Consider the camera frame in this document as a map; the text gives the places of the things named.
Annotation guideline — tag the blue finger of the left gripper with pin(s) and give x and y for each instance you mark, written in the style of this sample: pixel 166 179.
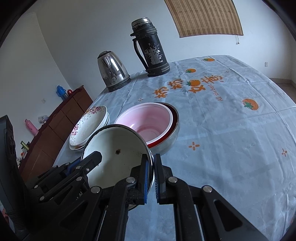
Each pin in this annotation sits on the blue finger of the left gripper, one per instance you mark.
pixel 90 162
pixel 71 167

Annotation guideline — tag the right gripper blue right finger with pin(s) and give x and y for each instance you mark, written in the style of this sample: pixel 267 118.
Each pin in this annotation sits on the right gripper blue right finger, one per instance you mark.
pixel 161 176

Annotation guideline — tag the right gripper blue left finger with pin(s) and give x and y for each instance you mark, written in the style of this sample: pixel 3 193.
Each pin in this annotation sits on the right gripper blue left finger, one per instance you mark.
pixel 139 191

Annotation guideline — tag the stainless steel bowl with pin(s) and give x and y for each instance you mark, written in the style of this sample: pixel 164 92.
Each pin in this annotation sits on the stainless steel bowl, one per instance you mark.
pixel 170 138

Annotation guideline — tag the white enamel bowl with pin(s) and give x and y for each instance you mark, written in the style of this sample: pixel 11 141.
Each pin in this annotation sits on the white enamel bowl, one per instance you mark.
pixel 121 149

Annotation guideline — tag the white bowl pink flowers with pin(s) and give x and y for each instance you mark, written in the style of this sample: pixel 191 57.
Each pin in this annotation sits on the white bowl pink flowers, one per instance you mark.
pixel 89 126

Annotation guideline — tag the white plate red flowers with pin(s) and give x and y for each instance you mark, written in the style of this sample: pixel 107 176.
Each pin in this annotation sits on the white plate red flowers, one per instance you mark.
pixel 92 136

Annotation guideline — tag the red plastic bowl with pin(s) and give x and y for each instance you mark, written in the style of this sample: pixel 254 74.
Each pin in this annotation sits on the red plastic bowl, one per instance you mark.
pixel 151 121

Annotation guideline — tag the brown wooden sideboard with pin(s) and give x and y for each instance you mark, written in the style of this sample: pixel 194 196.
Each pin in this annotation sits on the brown wooden sideboard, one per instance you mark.
pixel 52 135

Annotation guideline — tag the pink thermos bottle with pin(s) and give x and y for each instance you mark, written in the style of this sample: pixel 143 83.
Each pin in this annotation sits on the pink thermos bottle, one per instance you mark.
pixel 30 126

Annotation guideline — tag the green gold can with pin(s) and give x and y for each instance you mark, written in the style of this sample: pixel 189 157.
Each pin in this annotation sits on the green gold can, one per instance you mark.
pixel 25 145

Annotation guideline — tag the crumpled plastic bag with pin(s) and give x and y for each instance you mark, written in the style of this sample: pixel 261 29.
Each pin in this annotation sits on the crumpled plastic bag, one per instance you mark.
pixel 42 119

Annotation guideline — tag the small red object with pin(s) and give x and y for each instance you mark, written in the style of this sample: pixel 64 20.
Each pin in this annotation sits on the small red object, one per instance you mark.
pixel 69 92

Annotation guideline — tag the blue thermos bottle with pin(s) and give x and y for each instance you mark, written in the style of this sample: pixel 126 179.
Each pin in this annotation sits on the blue thermos bottle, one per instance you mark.
pixel 61 92

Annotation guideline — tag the white printed tablecloth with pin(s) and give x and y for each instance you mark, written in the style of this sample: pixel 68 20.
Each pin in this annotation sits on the white printed tablecloth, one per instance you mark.
pixel 237 134

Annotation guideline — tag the stainless steel electric kettle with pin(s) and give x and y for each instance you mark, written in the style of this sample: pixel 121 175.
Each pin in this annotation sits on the stainless steel electric kettle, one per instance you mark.
pixel 112 70

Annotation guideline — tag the black thermos flask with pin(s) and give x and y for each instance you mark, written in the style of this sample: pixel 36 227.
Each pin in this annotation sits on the black thermos flask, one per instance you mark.
pixel 148 47

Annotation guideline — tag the bamboo window blind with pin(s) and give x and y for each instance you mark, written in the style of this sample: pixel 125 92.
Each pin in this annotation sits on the bamboo window blind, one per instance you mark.
pixel 205 17

